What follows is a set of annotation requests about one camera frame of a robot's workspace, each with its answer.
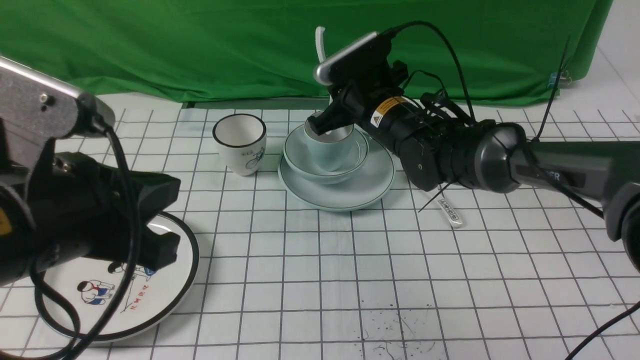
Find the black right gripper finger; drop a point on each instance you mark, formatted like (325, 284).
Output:
(322, 122)

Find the pale blue bowl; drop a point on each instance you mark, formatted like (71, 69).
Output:
(298, 158)

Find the white grid tablecloth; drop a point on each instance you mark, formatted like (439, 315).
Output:
(528, 276)

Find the green backdrop cloth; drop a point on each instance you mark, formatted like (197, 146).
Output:
(207, 50)

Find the white spoon with label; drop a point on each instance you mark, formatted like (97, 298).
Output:
(450, 212)

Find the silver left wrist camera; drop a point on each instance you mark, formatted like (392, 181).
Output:
(37, 109)

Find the black-rimmed cartoon plate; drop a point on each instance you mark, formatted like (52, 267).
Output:
(89, 285)

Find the pale blue flat plate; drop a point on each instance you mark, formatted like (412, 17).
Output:
(366, 187)

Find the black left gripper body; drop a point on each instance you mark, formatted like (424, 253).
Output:
(68, 207)

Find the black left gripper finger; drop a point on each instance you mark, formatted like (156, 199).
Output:
(155, 192)
(157, 250)

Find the white black-rimmed bicycle cup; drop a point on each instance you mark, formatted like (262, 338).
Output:
(240, 140)

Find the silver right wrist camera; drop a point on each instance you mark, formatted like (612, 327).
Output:
(365, 59)

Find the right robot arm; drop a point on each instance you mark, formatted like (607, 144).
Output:
(438, 143)

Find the plain white spoon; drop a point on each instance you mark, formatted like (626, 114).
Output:
(320, 44)

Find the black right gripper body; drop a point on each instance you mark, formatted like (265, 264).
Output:
(377, 106)

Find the blue binder clip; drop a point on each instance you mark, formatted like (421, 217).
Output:
(559, 80)

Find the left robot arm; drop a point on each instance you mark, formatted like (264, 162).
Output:
(56, 207)

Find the pale blue cup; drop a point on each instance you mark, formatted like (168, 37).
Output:
(329, 150)

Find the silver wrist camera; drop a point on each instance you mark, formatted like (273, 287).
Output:
(37, 109)
(365, 59)

